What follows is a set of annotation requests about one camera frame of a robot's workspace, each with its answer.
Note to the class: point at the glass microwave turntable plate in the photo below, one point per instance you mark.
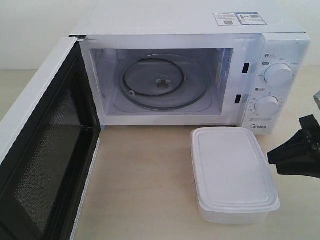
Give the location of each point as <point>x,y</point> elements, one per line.
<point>163,82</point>

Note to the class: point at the white lidded plastic container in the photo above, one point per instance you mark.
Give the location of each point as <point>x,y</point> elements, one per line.
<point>234,185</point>

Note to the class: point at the white Midea microwave oven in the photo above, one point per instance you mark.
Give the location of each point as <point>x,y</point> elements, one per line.
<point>113,33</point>

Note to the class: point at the white plastic control knob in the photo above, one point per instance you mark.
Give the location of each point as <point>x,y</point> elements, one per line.
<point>278,75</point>
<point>267,106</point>

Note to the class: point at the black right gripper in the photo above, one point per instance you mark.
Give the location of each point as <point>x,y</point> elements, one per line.
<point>300,155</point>

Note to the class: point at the white microwave door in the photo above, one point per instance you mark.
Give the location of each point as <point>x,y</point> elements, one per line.
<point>49,140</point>

